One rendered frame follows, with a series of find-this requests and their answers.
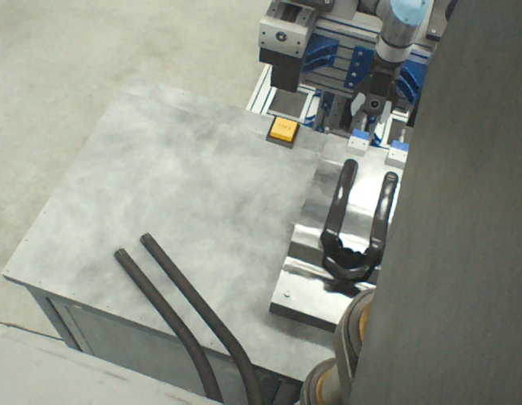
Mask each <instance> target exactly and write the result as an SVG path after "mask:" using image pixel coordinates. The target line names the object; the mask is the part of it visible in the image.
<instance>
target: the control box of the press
mask: <svg viewBox="0 0 522 405"><path fill-rule="evenodd" d="M0 405H226V404H222V403H219V402H216V401H214V400H212V399H208V398H206V397H203V396H200V395H196V394H194V393H191V392H189V391H185V390H182V389H181V388H178V387H173V386H171V385H169V384H166V382H162V381H160V380H157V379H155V378H151V377H148V376H146V375H143V374H140V373H137V372H135V371H132V370H129V369H126V368H123V367H121V366H117V365H114V364H112V363H110V362H106V361H104V360H101V359H98V358H97V357H94V356H91V355H89V354H86V353H83V352H81V351H78V350H73V349H72V348H69V347H66V346H63V345H60V344H58V343H56V342H52V341H48V340H47V339H44V338H41V337H38V336H35V335H33V334H32V333H29V332H27V331H23V330H21V329H17V328H15V327H13V326H11V327H10V328H9V329H8V330H7V332H6V335H5V336H2V335H0Z"/></svg>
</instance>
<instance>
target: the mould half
mask: <svg viewBox="0 0 522 405"><path fill-rule="evenodd" d="M348 141H349V140H348V139H345V138H342V137H338V136H335V135H332V134H331V133H328V138H327V140H326V142H325V145H324V147H323V149H322V152H321V155H320V160H319V162H318V165H317V167H316V171H315V173H314V176H313V179H312V183H311V186H310V189H309V192H308V195H307V198H306V200H305V203H304V206H303V208H302V211H301V214H300V215H299V218H298V220H297V223H296V226H295V229H294V231H293V235H292V239H291V242H290V245H289V249H288V253H287V256H286V260H285V262H284V265H283V269H282V272H281V274H280V277H279V280H278V284H277V286H276V289H275V291H274V293H273V296H272V299H271V303H270V306H269V310H268V311H269V312H272V313H276V314H279V315H281V316H284V317H288V318H291V319H293V320H296V321H300V322H303V323H305V324H308V325H312V326H315V327H317V328H319V329H323V330H327V331H329V332H332V333H334V334H335V329H336V326H337V324H338V321H339V320H340V318H341V316H342V314H343V312H344V311H345V308H346V306H347V304H348V303H350V302H351V301H352V299H353V298H354V297H355V296H356V295H358V294H359V293H361V292H363V291H364V290H366V289H368V288H372V287H376V286H377V279H378V276H379V272H380V269H381V265H379V266H377V267H376V268H375V270H373V272H372V273H371V275H370V277H369V279H368V280H367V281H366V282H363V283H355V282H350V281H343V280H339V279H337V278H335V277H334V276H332V275H330V274H329V273H328V272H327V271H326V270H325V269H324V268H323V267H322V265H321V263H322V257H323V252H324V251H323V247H322V244H321V242H320V233H321V232H322V231H323V226H324V224H325V222H326V220H327V218H328V213H329V210H330V206H331V203H332V199H333V196H334V194H335V191H336V186H337V183H338V180H339V177H340V174H341V170H342V167H343V164H344V162H345V161H346V160H348V158H353V160H355V161H356V162H357V163H358V166H359V168H358V171H357V175H356V178H355V181H354V183H353V189H352V193H351V195H350V198H349V200H348V203H347V207H346V211H345V217H344V220H343V223H342V227H341V232H340V236H339V238H340V239H342V241H343V247H344V248H352V249H353V250H354V251H355V252H356V251H358V250H359V251H361V252H362V253H363V252H364V250H365V249H366V248H367V247H368V245H369V237H370V231H371V226H372V220H373V213H375V210H376V205H377V200H378V197H379V194H380V190H381V185H382V181H383V178H384V175H385V173H386V172H388V171H393V172H394V173H396V174H397V175H398V185H397V189H396V192H395V196H394V202H393V206H392V210H391V213H390V217H389V224H388V231H387V237H388V233H389V227H390V224H391V219H392V216H393V212H394V205H395V202H396V198H397V195H398V188H400V185H401V180H402V174H403V170H401V169H398V168H394V167H392V166H388V165H385V158H386V154H387V153H388V152H389V151H385V150H383V149H379V148H375V147H372V146H369V145H368V146H367V149H366V151H365V156H364V157H360V156H357V155H355V154H352V153H346V152H345V148H346V145H347V142H348ZM287 289H288V290H290V291H291V296H290V297H285V296H284V292H285V290H287Z"/></svg>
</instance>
